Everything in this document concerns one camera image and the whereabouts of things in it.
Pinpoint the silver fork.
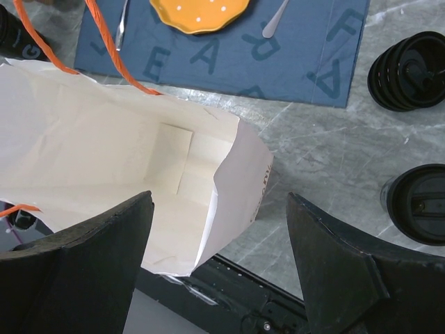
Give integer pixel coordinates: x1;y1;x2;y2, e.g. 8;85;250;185
115;0;130;51

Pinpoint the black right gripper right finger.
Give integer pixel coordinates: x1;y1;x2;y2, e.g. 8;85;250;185
286;193;444;333

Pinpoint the orange dotted plate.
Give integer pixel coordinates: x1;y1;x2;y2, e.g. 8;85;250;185
149;0;250;35

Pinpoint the cream paper gift bag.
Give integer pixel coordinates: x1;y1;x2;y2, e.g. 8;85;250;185
1;56;273;276

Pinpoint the silver spoon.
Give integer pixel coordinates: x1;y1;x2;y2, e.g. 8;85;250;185
262;0;289;39

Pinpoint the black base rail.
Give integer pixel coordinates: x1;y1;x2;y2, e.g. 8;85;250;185
136;255;310;333

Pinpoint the dark translucent coffee cup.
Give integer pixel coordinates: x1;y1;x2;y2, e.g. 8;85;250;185
380;176;397;216

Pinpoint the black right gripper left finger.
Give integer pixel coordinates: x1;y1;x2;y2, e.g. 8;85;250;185
1;191;154;333

